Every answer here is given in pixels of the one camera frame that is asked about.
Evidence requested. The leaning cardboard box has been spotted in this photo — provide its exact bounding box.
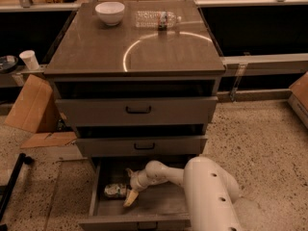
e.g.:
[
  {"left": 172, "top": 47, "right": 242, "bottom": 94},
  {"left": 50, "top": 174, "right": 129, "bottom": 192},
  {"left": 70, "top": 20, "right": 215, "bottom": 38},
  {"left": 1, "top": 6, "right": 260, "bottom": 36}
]
[{"left": 5, "top": 75, "right": 60, "bottom": 133}]

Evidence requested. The white ceramic bowl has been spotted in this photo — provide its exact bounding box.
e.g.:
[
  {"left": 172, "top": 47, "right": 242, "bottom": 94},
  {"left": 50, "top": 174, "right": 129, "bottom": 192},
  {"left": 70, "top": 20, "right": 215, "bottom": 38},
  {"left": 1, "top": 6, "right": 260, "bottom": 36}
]
[{"left": 95, "top": 2, "right": 125, "bottom": 26}]

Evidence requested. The grey drawer cabinet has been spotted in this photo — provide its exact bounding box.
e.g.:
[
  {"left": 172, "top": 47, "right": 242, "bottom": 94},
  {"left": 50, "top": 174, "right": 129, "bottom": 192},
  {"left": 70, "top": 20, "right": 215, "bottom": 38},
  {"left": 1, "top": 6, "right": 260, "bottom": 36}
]
[{"left": 45, "top": 1, "right": 225, "bottom": 164}]

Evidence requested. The dark round lid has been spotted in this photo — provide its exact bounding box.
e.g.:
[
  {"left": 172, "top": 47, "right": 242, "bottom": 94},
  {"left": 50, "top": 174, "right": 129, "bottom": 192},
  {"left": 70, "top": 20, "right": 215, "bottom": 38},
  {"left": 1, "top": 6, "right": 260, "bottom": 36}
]
[{"left": 0, "top": 55, "right": 18, "bottom": 74}]

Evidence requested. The top grey drawer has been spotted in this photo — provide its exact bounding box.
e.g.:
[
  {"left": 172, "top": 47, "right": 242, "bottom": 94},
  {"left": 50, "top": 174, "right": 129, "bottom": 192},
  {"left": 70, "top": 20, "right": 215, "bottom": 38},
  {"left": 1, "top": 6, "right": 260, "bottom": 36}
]
[{"left": 56, "top": 97, "right": 218, "bottom": 127}]

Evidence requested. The metal shelf rail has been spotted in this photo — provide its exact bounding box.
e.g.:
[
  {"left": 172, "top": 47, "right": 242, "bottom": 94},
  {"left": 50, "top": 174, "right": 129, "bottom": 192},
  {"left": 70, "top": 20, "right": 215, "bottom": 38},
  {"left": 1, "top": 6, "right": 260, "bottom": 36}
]
[{"left": 220, "top": 53, "right": 308, "bottom": 77}]

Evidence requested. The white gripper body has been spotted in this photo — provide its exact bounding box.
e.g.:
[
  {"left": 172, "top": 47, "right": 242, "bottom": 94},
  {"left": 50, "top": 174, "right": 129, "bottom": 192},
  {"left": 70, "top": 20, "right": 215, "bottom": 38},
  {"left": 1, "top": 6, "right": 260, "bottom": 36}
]
[{"left": 130, "top": 170, "right": 151, "bottom": 192}]

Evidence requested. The flat cardboard piece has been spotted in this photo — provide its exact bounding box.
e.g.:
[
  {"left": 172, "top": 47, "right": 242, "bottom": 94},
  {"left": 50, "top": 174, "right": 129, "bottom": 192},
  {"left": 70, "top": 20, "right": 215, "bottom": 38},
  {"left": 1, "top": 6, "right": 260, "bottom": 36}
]
[{"left": 20, "top": 132, "right": 76, "bottom": 149}]

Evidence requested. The cardboard box at right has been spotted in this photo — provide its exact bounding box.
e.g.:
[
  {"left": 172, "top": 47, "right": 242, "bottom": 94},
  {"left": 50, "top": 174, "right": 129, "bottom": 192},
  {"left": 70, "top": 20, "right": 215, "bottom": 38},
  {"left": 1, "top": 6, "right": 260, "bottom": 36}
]
[{"left": 288, "top": 71, "right": 308, "bottom": 129}]

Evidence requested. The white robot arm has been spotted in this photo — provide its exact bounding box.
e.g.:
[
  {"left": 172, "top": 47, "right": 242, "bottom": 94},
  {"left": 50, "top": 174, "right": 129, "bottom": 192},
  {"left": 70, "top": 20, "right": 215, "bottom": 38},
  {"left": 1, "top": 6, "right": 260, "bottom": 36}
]
[{"left": 123, "top": 156, "right": 257, "bottom": 231}]

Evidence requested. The black metal stand leg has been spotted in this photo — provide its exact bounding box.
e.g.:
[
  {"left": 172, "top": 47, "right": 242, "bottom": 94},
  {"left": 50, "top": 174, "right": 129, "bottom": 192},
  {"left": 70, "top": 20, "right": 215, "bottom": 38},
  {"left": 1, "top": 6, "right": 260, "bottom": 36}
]
[{"left": 0, "top": 153, "right": 34, "bottom": 221}]

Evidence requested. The bottom grey drawer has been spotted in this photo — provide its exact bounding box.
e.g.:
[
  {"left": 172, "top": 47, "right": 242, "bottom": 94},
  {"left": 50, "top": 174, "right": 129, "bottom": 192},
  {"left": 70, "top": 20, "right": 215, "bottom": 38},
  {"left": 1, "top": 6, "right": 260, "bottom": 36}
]
[{"left": 79, "top": 157, "right": 191, "bottom": 231}]

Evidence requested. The white paper cup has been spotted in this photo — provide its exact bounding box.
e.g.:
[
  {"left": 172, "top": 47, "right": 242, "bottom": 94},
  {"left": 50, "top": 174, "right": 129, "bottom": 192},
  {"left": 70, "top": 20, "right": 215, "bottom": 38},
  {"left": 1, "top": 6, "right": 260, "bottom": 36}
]
[{"left": 19, "top": 50, "right": 39, "bottom": 70}]

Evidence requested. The middle grey drawer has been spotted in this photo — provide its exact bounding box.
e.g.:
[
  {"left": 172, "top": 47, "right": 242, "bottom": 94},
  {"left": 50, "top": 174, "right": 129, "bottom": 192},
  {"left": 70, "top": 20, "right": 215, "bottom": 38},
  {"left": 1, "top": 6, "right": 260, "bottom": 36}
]
[{"left": 76, "top": 136, "right": 207, "bottom": 157}]

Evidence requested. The grey drawer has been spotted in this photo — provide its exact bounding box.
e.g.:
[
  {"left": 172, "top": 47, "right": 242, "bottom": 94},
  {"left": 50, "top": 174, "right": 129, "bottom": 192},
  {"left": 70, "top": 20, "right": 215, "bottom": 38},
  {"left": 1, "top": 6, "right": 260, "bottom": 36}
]
[
  {"left": 76, "top": 136, "right": 207, "bottom": 157},
  {"left": 56, "top": 97, "right": 218, "bottom": 127},
  {"left": 79, "top": 157, "right": 191, "bottom": 231}
]

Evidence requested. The clear plastic water bottle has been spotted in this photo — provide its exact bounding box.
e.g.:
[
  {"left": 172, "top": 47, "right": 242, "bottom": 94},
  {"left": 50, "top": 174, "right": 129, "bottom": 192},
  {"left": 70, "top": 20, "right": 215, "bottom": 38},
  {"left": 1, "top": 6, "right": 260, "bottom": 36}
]
[{"left": 135, "top": 11, "right": 182, "bottom": 30}]

